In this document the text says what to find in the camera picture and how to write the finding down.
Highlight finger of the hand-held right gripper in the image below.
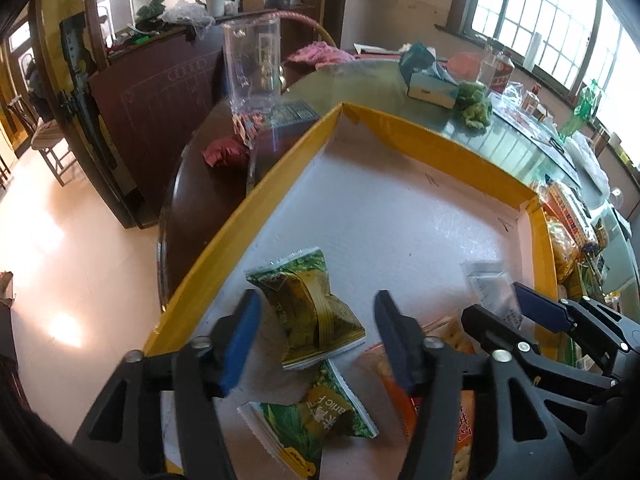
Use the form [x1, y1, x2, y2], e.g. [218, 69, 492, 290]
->
[511, 281, 640, 378]
[461, 305, 621, 461]

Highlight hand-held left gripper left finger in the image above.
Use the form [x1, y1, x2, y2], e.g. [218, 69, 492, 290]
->
[72, 290, 263, 480]

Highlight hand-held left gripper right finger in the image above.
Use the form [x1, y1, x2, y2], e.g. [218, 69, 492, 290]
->
[374, 290, 581, 480]

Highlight green snack packet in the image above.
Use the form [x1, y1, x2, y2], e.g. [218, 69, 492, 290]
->
[237, 357, 379, 479]
[245, 246, 367, 371]

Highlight orange cracker packet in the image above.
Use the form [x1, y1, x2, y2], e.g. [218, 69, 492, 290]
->
[357, 315, 476, 480]

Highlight yellow cardboard box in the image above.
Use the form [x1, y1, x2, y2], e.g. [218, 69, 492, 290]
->
[142, 101, 561, 480]

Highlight small clear packet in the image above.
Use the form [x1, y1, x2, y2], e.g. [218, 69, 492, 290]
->
[460, 260, 523, 328]

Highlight brown snack packet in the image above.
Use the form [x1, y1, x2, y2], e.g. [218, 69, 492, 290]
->
[545, 217, 581, 281]

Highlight white plastic bag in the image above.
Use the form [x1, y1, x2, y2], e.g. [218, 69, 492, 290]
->
[565, 130, 613, 196]

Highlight red packet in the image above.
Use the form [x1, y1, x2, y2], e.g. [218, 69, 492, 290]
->
[202, 135, 251, 168]

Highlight clear plastic bags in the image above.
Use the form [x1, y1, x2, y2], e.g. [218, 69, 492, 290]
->
[500, 82, 568, 143]

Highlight green plastic bottle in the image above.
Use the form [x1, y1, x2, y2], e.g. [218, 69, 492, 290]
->
[560, 80, 601, 138]

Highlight colourful candy packet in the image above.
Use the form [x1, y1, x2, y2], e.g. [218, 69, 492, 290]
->
[231, 112, 271, 146]

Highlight green leafy vegetable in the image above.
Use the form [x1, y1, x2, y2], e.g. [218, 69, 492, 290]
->
[452, 81, 493, 133]

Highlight dark blue box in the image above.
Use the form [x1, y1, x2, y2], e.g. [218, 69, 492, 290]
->
[267, 100, 321, 128]

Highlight dark wooden cabinet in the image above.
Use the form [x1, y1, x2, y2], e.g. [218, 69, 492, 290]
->
[87, 5, 321, 231]

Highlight clear glass bottle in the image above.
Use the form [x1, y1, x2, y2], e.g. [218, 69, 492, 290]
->
[477, 37, 501, 88]

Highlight teal tissue box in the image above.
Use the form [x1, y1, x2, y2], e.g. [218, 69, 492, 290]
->
[398, 42, 461, 109]

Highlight white paper roll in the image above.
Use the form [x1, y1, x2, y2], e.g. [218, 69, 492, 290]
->
[522, 31, 544, 72]

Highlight round glass turntable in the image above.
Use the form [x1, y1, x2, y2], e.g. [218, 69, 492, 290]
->
[245, 57, 581, 196]

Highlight clear plastic jar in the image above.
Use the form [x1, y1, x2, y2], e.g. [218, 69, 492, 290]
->
[221, 17, 283, 116]

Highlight wooden chair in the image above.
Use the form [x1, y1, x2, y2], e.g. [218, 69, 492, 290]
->
[5, 100, 76, 186]

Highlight pink cloth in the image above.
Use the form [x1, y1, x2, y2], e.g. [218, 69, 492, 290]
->
[287, 42, 356, 71]

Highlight black hanging rack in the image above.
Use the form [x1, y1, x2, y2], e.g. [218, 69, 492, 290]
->
[60, 14, 118, 171]

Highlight window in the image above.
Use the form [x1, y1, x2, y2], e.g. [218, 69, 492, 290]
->
[470, 0, 640, 111]

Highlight pink yellow hula hoop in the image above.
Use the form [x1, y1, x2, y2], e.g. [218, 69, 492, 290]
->
[272, 8, 341, 48]

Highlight crumpled clear plastic bag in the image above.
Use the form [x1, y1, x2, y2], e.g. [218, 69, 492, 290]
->
[160, 0, 216, 41]

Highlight green plant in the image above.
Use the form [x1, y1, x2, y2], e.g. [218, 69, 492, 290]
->
[135, 0, 168, 23]

